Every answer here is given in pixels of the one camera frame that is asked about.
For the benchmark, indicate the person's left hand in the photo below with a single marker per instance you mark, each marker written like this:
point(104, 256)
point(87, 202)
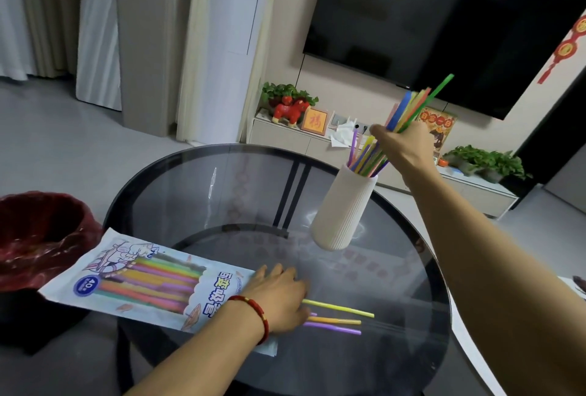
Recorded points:
point(279, 295)

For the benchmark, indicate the person's right hand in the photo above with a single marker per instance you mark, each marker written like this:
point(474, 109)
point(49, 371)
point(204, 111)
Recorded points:
point(412, 151)

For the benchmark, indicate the person's right fingers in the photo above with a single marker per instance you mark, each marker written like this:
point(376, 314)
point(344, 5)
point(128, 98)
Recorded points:
point(382, 134)

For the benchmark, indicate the person's left fingers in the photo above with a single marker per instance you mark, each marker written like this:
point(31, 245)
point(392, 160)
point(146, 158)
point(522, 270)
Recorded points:
point(303, 304)

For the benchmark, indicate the bunch of colourful straws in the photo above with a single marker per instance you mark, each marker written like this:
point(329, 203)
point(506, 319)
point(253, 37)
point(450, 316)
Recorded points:
point(405, 109)

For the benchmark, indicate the orange drinking straw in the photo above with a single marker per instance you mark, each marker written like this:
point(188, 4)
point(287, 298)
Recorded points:
point(336, 319)

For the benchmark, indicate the yellow drinking straw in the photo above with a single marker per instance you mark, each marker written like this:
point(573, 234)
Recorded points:
point(341, 309)

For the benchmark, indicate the purple drinking straw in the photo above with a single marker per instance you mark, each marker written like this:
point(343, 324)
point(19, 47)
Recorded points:
point(334, 328)

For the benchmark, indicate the person's left forearm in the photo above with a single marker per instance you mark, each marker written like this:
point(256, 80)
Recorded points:
point(206, 354)

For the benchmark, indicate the person's right forearm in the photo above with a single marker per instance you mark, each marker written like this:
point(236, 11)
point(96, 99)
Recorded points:
point(494, 281)

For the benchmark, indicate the white crumpled tissue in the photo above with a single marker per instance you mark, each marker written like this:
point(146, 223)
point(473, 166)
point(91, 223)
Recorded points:
point(339, 138)

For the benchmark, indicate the white tissue holder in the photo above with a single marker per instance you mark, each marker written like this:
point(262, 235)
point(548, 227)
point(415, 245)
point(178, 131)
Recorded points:
point(341, 119)

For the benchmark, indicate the colourful cartoon desk calendar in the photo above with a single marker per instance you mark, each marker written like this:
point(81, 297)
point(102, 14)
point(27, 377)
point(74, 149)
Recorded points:
point(440, 128)

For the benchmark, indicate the red gold framed picture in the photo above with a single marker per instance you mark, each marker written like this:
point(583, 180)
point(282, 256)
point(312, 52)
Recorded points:
point(315, 121)

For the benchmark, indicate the white ribbed vase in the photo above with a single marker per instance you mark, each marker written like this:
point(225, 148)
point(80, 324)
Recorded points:
point(341, 210)

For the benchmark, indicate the red horse figurine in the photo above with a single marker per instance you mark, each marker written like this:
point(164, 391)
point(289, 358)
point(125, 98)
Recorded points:
point(289, 111)

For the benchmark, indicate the beige television cabinet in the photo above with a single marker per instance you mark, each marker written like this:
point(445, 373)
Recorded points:
point(284, 135)

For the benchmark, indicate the leafy plant in tray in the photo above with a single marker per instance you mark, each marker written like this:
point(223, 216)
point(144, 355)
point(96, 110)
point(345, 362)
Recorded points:
point(487, 162)

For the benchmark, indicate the green potted plant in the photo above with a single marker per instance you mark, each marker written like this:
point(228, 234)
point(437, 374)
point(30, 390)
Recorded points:
point(279, 89)

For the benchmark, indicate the black flat television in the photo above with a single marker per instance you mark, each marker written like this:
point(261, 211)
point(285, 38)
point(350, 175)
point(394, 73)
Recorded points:
point(435, 20)

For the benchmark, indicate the printed plastic straw packet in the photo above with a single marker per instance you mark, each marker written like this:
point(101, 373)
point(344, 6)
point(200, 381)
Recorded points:
point(146, 279)

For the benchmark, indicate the white tower air conditioner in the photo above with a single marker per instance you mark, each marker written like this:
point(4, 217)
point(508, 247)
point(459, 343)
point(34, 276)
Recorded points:
point(233, 43)

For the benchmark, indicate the white sheer curtain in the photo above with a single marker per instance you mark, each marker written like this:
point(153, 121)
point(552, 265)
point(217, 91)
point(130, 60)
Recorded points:
point(98, 34)

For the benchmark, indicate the beige curtain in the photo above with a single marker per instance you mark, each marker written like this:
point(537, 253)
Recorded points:
point(50, 11)

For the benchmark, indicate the black metal table frame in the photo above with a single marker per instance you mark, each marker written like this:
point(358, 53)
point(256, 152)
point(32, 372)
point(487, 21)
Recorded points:
point(293, 192)

